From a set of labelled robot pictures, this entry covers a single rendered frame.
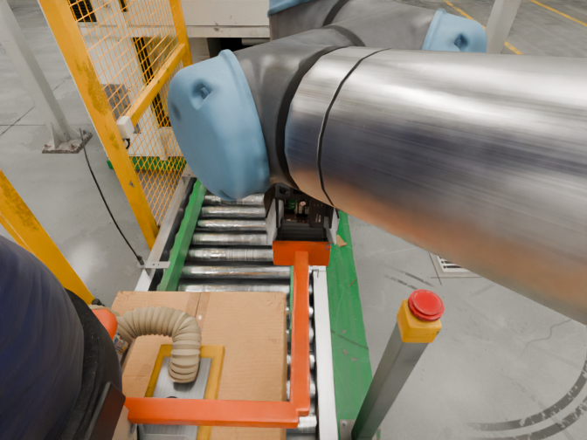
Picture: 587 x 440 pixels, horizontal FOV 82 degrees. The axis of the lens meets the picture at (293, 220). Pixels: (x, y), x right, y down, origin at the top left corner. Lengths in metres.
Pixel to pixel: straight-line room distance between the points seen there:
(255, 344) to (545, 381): 1.59
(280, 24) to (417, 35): 0.12
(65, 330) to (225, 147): 0.18
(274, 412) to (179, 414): 0.10
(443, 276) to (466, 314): 0.26
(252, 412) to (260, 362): 0.35
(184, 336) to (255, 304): 0.32
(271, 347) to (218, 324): 0.13
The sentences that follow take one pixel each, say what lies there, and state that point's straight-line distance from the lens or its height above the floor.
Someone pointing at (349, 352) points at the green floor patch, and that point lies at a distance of 1.82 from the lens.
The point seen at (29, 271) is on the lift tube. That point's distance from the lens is 0.27.
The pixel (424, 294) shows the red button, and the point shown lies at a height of 1.04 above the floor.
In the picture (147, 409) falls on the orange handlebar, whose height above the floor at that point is 1.25.
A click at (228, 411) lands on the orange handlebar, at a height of 1.25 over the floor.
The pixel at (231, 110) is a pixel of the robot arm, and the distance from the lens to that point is 0.16.
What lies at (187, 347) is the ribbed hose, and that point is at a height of 1.18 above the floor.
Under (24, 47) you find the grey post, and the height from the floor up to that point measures 0.80.
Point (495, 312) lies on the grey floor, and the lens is 2.19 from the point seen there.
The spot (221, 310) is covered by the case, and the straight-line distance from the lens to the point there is 0.82.
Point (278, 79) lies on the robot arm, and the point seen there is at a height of 1.57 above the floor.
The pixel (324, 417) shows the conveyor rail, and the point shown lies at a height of 0.59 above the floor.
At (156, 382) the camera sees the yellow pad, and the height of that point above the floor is 1.14.
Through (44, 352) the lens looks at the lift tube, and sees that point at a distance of 0.26.
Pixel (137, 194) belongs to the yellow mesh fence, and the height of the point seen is 0.77.
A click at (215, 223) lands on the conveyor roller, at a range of 1.59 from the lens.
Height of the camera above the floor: 1.64
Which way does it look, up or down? 44 degrees down
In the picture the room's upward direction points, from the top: straight up
